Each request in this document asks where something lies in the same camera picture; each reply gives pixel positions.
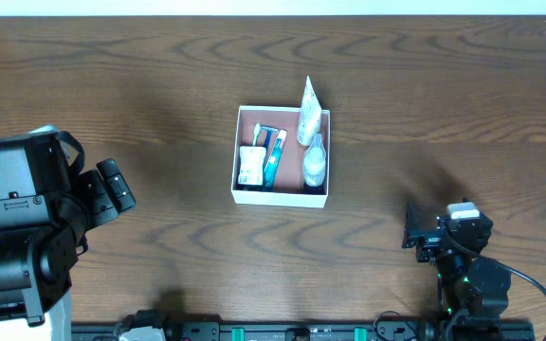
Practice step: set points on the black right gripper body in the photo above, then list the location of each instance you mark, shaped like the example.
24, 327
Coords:
421, 238

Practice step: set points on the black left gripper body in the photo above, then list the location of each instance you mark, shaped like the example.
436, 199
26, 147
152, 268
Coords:
100, 198

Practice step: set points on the clear spray bottle dark liquid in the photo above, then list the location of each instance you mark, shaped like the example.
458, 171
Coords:
314, 167

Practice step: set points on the green and white packet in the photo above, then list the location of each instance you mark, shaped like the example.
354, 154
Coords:
251, 172

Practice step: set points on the teal toothpaste tube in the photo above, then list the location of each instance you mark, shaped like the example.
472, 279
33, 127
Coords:
273, 160

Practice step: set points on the white cream tube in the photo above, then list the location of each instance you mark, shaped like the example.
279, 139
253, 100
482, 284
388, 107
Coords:
310, 115

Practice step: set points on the blue disposable razor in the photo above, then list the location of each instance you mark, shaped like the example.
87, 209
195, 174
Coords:
269, 132

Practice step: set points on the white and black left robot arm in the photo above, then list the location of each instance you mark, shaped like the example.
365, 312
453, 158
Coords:
48, 203

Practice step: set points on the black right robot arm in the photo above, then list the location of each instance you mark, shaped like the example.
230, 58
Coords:
468, 280

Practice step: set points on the green and white toothbrush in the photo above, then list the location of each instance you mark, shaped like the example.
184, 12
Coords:
256, 134

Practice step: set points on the white box with red interior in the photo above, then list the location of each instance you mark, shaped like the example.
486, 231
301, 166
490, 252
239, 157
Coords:
288, 185

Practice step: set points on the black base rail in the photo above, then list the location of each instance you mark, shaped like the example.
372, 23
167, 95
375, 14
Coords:
154, 325

